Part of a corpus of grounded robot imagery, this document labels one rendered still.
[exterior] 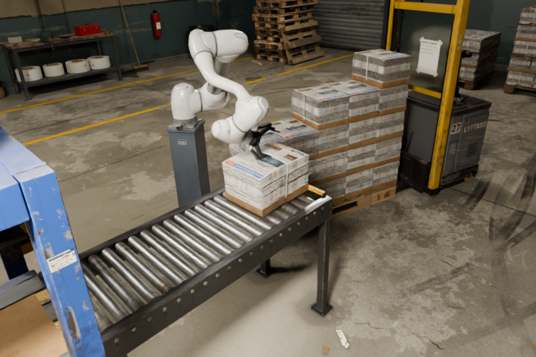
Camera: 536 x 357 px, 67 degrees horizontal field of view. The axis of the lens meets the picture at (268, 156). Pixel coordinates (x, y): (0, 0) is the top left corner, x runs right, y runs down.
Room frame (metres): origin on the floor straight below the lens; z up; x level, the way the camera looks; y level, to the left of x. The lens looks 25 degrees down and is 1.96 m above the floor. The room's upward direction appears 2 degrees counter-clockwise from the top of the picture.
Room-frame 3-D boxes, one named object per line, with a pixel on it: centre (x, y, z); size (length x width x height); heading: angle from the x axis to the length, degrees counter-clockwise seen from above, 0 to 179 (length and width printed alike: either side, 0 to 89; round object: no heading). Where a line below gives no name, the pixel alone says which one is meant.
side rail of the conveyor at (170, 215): (1.83, 0.50, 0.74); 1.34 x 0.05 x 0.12; 134
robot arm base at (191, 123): (2.59, 0.56, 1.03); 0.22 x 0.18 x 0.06; 168
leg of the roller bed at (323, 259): (1.91, -0.31, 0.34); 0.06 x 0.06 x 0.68; 44
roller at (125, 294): (1.33, 0.65, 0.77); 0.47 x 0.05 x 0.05; 44
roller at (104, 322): (1.23, 0.75, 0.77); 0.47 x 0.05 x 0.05; 44
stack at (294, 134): (3.00, -0.30, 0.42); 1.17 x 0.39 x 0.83; 117
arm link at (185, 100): (2.62, 0.54, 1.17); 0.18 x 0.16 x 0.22; 113
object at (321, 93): (3.04, -0.43, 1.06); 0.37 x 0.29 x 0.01; 28
